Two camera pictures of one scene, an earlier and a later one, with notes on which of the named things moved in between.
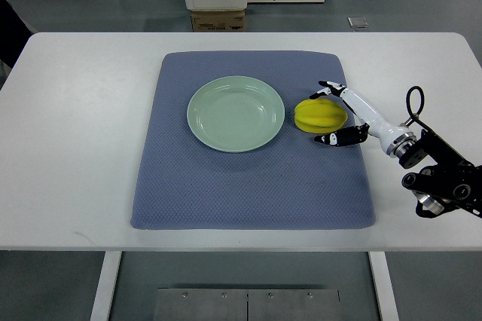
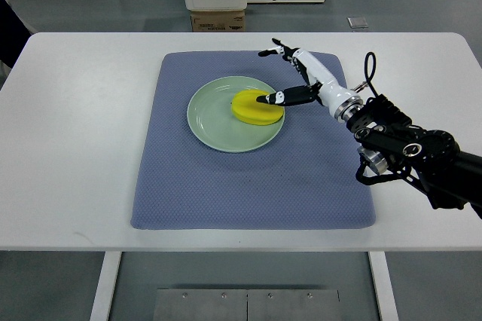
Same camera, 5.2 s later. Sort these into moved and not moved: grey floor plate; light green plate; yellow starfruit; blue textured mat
Moved: yellow starfruit
Not moved: blue textured mat; light green plate; grey floor plate
